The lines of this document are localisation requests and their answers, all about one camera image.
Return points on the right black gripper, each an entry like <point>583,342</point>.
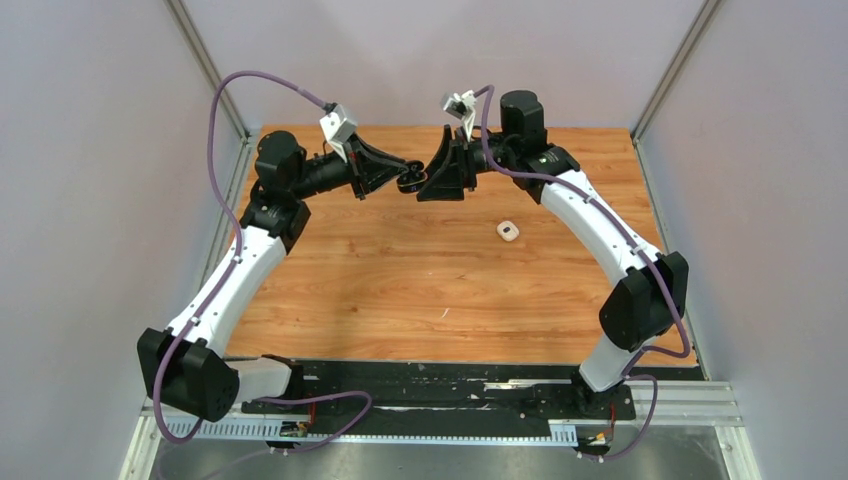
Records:
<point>451,170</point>

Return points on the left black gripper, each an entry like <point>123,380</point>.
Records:
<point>360,155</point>

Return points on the black earbud charging case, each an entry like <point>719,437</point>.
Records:
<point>413,178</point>

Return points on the white earbud charging case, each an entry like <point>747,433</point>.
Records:
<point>508,231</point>

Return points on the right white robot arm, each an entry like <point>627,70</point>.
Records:
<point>649,287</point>

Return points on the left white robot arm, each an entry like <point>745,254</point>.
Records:
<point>184,365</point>

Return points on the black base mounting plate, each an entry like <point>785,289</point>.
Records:
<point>463,398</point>

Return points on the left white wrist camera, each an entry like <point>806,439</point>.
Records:
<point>338,125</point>

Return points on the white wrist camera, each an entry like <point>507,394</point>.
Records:
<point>338,125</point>
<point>463,107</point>

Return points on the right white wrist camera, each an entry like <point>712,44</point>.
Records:
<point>463,107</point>

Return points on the left aluminium frame post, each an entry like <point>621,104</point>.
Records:
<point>196,45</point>

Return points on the aluminium frame post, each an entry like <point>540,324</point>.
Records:
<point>697,29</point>
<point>196,45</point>

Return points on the slotted cable duct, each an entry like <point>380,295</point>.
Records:
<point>280,428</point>

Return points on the right aluminium frame post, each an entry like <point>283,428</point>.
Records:
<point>697,29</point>

